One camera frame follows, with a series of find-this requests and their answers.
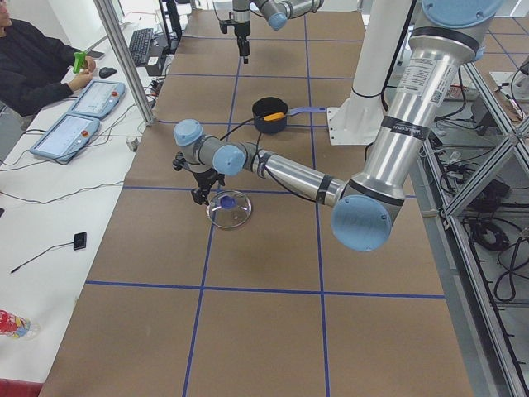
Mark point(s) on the glass pot lid blue knob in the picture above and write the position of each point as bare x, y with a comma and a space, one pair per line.
229, 209

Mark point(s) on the dark blue saucepan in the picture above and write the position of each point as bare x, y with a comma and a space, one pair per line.
267, 105

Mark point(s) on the yellow corn cob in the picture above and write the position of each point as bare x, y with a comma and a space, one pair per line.
274, 117

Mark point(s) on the person's hand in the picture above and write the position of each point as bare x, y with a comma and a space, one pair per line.
84, 76

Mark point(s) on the black computer keyboard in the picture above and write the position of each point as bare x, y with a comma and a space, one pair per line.
139, 45

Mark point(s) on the small black square device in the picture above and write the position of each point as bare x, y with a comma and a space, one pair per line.
80, 241

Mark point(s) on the upper blue teach pendant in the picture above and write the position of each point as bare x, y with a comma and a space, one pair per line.
98, 99

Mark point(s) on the blue teach pendant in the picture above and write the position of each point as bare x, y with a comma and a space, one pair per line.
65, 138
98, 99

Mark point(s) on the black computer mouse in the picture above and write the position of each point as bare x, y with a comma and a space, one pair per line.
106, 72

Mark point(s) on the lower blue teach pendant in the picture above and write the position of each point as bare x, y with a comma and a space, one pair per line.
65, 138

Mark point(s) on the black smartphone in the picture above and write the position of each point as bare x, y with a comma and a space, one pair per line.
97, 55

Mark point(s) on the green handheld object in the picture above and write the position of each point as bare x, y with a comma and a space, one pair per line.
79, 61

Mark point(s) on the person in black sweater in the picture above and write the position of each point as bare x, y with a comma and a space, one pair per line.
32, 66

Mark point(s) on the red patterned plastic bag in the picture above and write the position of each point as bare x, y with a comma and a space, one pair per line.
17, 327

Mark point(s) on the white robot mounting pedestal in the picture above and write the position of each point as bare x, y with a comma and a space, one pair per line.
358, 119

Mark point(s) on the aluminium frame post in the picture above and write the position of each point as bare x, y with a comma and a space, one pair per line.
118, 43

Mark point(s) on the aluminium side rack frame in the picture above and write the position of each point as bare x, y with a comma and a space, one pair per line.
471, 181

